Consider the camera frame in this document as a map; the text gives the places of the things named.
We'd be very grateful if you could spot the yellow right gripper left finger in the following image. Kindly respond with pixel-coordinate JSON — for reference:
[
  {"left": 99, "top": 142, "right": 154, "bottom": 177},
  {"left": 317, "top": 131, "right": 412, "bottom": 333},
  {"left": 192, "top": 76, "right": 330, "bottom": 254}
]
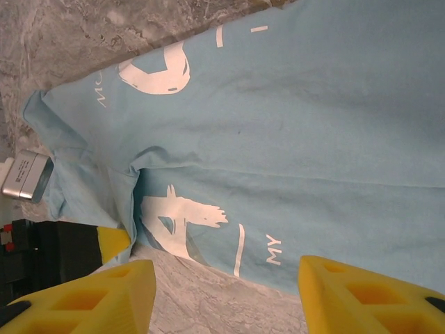
[{"left": 0, "top": 259, "right": 157, "bottom": 334}]

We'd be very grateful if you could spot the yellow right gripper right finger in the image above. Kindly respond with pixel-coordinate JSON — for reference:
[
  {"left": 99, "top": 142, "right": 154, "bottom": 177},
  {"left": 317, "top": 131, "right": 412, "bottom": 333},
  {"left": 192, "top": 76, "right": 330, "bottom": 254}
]
[{"left": 299, "top": 255, "right": 445, "bottom": 334}]

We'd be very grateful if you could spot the light blue printed t-shirt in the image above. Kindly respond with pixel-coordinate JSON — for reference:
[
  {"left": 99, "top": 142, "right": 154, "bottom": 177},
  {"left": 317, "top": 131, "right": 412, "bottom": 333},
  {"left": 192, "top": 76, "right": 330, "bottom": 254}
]
[{"left": 22, "top": 0, "right": 445, "bottom": 303}]

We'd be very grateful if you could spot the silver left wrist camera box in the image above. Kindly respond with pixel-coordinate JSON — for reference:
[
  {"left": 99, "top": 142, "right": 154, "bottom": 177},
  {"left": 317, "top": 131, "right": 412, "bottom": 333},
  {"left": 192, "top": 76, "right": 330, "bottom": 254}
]
[{"left": 1, "top": 150, "right": 55, "bottom": 202}]

